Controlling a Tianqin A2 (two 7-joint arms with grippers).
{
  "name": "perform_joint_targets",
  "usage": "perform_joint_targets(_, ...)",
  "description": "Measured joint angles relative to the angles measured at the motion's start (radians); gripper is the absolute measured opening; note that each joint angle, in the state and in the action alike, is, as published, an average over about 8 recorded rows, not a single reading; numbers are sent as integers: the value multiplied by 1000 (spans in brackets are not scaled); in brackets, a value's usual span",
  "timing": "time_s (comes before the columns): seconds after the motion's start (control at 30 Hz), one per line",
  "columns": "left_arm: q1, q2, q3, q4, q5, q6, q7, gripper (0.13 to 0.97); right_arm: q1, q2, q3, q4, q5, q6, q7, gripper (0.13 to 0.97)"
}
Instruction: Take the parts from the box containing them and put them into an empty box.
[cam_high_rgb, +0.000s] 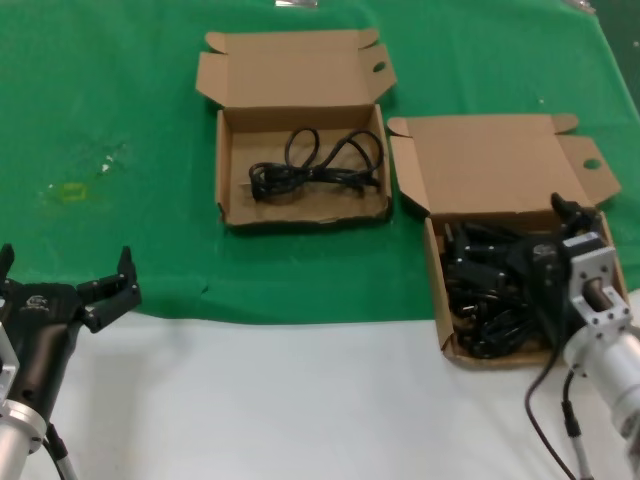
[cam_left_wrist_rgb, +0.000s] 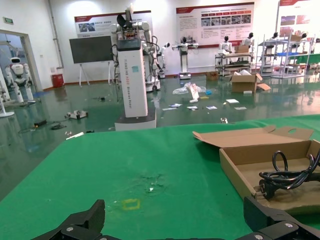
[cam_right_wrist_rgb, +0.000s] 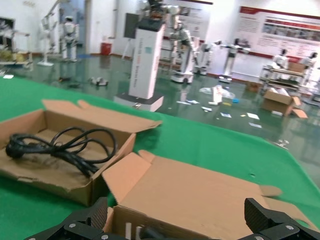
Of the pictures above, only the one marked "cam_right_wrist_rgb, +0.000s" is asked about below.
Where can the cardboard box on rack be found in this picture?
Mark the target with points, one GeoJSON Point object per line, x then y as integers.
{"type": "Point", "coordinates": [296, 67]}

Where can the large open cardboard carton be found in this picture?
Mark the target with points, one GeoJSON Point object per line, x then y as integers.
{"type": "Point", "coordinates": [277, 102]}

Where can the low metal rack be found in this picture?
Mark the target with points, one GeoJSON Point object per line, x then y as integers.
{"type": "Point", "coordinates": [282, 80]}

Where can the grey device on floor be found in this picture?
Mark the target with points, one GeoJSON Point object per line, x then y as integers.
{"type": "Point", "coordinates": [98, 81]}

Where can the blue white leaflet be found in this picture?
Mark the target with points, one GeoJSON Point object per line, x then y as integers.
{"type": "Point", "coordinates": [206, 109]}
{"type": "Point", "coordinates": [225, 115]}
{"type": "Point", "coordinates": [187, 102]}

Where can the white floor stand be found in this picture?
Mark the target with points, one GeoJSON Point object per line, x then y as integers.
{"type": "Point", "coordinates": [47, 40]}

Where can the open brown cardboard box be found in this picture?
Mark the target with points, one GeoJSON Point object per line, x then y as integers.
{"type": "Point", "coordinates": [62, 172]}
{"type": "Point", "coordinates": [200, 195]}

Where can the green table cloth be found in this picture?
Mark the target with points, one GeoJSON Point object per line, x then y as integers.
{"type": "Point", "coordinates": [200, 140]}

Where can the small blue object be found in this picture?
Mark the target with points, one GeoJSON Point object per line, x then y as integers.
{"type": "Point", "coordinates": [235, 100]}

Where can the red bin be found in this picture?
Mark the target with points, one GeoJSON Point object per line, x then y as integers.
{"type": "Point", "coordinates": [105, 48]}

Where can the white paper sheet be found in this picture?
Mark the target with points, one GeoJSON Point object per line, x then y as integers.
{"type": "Point", "coordinates": [253, 115]}
{"type": "Point", "coordinates": [255, 125]}

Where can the small white humanoid robot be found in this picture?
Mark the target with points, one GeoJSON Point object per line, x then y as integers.
{"type": "Point", "coordinates": [206, 57]}

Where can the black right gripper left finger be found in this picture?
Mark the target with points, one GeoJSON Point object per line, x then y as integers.
{"type": "Point", "coordinates": [82, 225]}

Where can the wide red-striped wall poster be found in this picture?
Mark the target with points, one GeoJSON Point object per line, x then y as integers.
{"type": "Point", "coordinates": [275, 32]}

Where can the white black-headed humanoid robot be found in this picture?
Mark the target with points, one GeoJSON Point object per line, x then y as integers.
{"type": "Point", "coordinates": [280, 61]}
{"type": "Point", "coordinates": [310, 62]}

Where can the clear plastic bag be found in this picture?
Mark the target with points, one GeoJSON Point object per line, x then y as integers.
{"type": "Point", "coordinates": [227, 93]}

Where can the small closed cardboard carton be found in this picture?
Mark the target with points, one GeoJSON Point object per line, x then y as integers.
{"type": "Point", "coordinates": [253, 86]}

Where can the white frame cart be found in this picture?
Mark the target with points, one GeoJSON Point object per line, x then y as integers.
{"type": "Point", "coordinates": [17, 56]}

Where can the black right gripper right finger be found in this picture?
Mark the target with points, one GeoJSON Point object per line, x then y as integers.
{"type": "Point", "coordinates": [270, 225]}

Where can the humanoid robot with outstretched arms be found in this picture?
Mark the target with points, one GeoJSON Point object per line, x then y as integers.
{"type": "Point", "coordinates": [231, 57]}

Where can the dark screen on stand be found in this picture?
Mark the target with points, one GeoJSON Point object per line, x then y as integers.
{"type": "Point", "coordinates": [130, 25]}

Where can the white red package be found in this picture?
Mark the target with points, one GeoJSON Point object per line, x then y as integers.
{"type": "Point", "coordinates": [217, 95]}

